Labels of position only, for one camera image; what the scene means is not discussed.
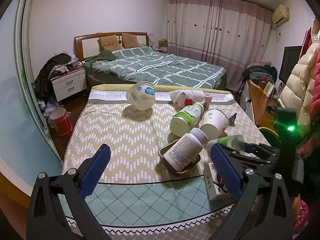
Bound wall air conditioner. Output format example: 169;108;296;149
272;4;290;27

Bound green plaid duvet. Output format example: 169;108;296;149
84;46;226;90

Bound brown pillow right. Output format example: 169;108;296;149
121;33;140;49

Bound pink white curtain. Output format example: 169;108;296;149
167;0;272;90

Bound wooden bed with headboard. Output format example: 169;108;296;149
74;32;226;90

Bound clothes pile on desk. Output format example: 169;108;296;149
241;61;278;84

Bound white pill bottle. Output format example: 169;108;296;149
163;127;208;172

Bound brown shallow tray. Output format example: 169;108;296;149
158;137;203;174

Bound black television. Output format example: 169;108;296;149
279;46;302;83

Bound cream puffer jacket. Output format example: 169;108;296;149
278;19;319;137

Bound green label plastic bottle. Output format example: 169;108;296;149
170;102;204;137

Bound brown pillow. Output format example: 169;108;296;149
98;35;122;51
121;33;140;49

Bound white blue-label yogurt tub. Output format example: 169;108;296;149
126;81;155;111

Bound red bucket on floor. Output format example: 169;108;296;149
48;107;73;137

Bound brown pillow left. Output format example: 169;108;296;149
98;35;122;51

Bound white bedside drawer cabinet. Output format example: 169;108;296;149
51;67;87;102

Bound black clothes on cabinet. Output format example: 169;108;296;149
34;53;81;103

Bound yellow rimmed trash bin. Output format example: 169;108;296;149
258;126;279;139

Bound crumpled green plastic bottle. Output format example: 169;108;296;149
206;135;245;155

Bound red puffer jacket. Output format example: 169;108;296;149
298;24;319;239

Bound white printed carton box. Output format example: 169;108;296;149
203;163;235;201

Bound pink white tissue pack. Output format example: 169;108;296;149
170;90;212;111

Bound white paper cup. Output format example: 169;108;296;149
200;109;229;140

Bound cardboard box far nightstand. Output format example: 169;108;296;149
158;38;168;48

